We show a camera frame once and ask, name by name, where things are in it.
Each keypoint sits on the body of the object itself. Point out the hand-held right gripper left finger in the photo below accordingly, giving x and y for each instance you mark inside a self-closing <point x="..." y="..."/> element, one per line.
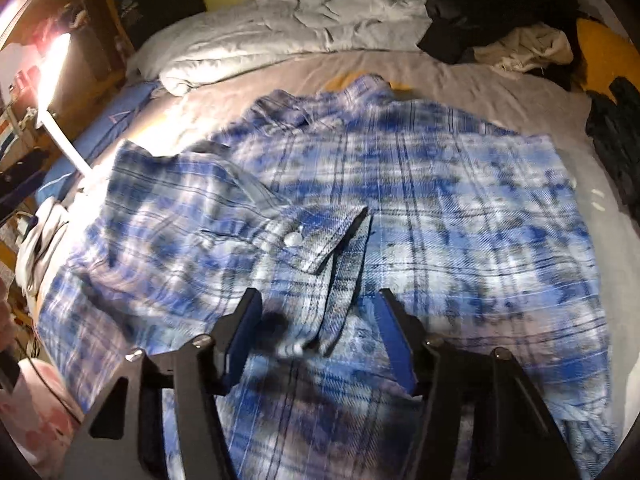
<point x="242" y="345"/>

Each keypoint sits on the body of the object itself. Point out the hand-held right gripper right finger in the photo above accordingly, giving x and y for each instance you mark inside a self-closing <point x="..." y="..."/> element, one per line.
<point x="397" y="350"/>

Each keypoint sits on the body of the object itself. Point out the blue plaid flannel shirt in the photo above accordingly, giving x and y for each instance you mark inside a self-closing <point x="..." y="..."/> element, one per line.
<point x="450" y="210"/>

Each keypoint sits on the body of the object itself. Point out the pink floral cloth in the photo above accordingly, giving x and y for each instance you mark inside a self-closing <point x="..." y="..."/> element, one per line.
<point x="35" y="415"/>

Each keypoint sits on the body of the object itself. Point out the grey-white bundled cloth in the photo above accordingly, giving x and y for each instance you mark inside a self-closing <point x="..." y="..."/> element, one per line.
<point x="40" y="240"/>

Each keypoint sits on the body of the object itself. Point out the blue pillow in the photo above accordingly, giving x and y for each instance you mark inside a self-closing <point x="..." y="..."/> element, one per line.
<point x="105" y="125"/>

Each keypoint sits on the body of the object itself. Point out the cluttered wooden shelf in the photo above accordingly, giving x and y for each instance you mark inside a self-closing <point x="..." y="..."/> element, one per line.
<point x="95" y="80"/>

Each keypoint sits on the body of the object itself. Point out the dark puffer jacket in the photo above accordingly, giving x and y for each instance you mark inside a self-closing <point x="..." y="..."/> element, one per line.
<point x="617" y="135"/>

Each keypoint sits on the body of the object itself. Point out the white crumpled duvet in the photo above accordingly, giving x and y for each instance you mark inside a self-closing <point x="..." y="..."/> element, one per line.
<point x="280" y="30"/>

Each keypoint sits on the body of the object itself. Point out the white desk lamp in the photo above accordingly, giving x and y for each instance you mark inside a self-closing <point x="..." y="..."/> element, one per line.
<point x="52" y="75"/>

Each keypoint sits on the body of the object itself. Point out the beige crumpled cloth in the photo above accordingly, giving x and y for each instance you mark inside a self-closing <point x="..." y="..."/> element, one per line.
<point x="530" y="47"/>

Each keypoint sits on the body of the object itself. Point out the black fleece garment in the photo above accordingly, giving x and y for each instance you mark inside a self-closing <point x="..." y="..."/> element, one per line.
<point x="490" y="0"/>

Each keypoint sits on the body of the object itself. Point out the yellow cushion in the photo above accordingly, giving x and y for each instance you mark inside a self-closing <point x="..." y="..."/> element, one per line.
<point x="607" y="55"/>

